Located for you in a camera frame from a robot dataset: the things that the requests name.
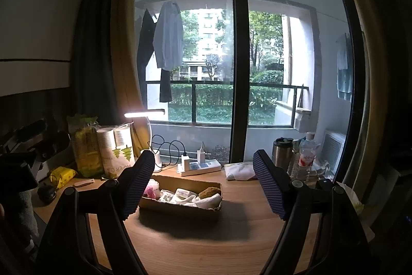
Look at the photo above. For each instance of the clear water bottle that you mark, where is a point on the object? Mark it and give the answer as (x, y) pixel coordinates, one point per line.
(305, 159)

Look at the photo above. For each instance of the green and yellow bag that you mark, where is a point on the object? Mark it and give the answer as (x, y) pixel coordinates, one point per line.
(85, 149)

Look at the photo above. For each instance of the paper cup pack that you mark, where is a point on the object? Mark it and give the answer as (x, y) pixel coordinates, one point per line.
(116, 149)

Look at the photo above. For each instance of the dark hanging garment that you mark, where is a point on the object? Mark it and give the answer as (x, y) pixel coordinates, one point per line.
(166, 86)

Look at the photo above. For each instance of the small wooden stick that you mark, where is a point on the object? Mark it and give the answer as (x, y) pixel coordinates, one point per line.
(84, 183)

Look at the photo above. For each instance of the white waffle cloth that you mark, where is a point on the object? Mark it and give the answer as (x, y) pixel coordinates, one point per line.
(209, 202)
(185, 196)

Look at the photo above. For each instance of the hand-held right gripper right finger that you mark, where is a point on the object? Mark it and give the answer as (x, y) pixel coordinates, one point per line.
(267, 184)

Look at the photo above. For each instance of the yellow tissue packet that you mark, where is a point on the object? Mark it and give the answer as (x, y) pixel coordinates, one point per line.
(62, 176)

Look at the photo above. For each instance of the black round object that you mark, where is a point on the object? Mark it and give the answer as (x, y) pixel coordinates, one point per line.
(46, 193)

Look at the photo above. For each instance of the dark grey curtain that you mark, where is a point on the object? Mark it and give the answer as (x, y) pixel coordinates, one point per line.
(93, 52)

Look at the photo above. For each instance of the white desk lamp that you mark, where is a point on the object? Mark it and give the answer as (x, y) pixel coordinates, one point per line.
(144, 113)

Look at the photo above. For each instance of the white charger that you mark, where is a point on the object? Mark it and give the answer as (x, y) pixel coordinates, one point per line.
(201, 156)
(185, 163)

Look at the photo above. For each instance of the light blue hanging towel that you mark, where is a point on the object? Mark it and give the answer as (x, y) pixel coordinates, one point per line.
(344, 68)

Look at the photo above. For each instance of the cardboard box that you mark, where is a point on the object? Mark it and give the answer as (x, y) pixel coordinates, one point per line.
(180, 213)

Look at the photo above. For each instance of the brown sponge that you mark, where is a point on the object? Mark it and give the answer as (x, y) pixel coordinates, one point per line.
(209, 192)

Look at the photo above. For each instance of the black hanging trousers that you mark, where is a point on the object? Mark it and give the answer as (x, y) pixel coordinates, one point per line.
(146, 46)

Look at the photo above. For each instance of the white crumpled tissue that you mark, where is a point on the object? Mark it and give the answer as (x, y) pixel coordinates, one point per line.
(352, 197)

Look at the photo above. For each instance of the light blue hanging shirt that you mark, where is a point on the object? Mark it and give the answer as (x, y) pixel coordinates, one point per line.
(169, 36)

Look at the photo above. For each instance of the white air conditioner unit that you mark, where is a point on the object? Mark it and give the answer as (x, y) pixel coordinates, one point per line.
(333, 149)

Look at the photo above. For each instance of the black window frame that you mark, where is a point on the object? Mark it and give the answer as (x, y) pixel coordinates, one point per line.
(237, 52)

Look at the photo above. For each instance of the steel thermos cup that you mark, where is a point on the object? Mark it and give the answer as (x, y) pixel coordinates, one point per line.
(281, 154)

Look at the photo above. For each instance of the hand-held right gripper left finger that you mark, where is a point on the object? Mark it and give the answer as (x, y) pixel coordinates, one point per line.
(141, 181)

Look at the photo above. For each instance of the white power strip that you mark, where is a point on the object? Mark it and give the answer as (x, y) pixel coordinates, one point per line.
(209, 167)

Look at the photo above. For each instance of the balcony railing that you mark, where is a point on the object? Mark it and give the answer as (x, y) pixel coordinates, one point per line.
(193, 82)

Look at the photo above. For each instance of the pink plush item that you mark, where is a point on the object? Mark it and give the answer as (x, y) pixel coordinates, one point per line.
(149, 193)

